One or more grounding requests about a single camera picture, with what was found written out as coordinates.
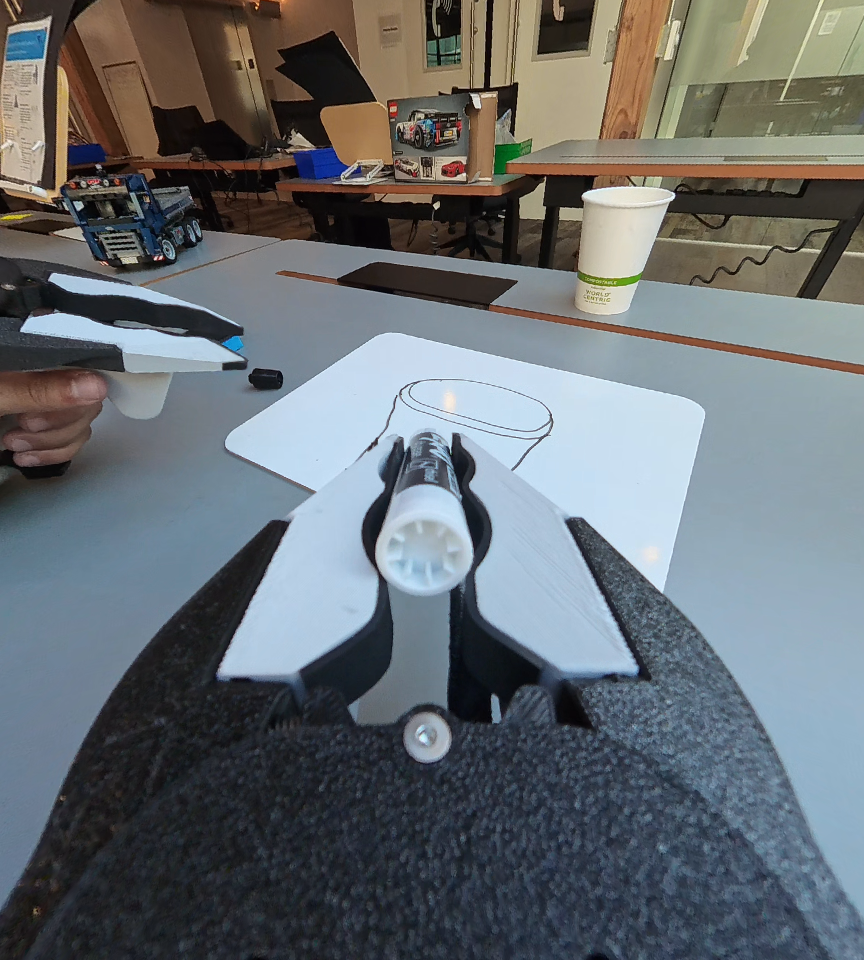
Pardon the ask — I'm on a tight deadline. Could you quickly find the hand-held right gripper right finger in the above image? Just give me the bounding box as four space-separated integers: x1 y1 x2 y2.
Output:
450 432 643 704

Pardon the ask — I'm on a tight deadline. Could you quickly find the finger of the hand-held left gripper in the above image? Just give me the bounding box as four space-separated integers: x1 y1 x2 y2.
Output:
21 309 250 423
23 271 245 339

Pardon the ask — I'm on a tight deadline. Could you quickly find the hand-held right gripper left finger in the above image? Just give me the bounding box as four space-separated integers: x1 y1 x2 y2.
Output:
216 433 406 704

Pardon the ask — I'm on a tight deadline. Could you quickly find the white dry erase marker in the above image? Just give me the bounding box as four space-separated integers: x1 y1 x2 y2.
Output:
374 429 475 597

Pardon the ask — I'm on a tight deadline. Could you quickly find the white whiteboard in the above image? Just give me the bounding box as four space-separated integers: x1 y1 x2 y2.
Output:
224 332 706 594

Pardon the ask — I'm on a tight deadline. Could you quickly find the person's left hand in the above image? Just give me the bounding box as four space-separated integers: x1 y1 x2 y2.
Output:
0 367 109 470

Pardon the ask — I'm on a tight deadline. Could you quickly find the blue toy truck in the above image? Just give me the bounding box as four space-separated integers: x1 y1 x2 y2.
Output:
59 172 204 270

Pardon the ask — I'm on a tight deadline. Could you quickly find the tan rounded board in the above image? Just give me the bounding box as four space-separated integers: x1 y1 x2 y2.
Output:
319 101 397 162

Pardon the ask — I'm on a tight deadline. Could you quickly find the white paper cup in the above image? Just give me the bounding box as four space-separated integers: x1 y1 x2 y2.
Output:
573 186 676 316

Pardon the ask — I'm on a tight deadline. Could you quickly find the toy car box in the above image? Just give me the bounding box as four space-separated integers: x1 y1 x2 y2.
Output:
387 91 499 185

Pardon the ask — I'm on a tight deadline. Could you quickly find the wooden column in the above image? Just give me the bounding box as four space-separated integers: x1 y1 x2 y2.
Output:
600 0 673 140

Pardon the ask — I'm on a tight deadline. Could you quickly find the black cable cover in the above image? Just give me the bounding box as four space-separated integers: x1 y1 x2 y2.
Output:
336 261 517 307

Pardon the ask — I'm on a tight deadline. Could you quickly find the dark wall poster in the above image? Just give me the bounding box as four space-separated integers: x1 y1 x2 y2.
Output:
537 0 598 57
424 0 464 72

